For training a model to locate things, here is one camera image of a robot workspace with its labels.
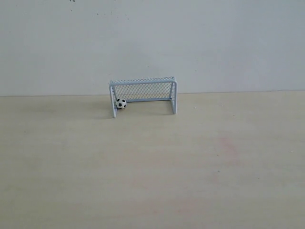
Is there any small black white soccer ball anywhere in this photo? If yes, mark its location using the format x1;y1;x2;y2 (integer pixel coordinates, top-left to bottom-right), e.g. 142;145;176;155
115;98;127;109

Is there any small light blue goal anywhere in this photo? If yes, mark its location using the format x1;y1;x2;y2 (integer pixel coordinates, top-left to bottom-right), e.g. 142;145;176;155
109;77;178;117

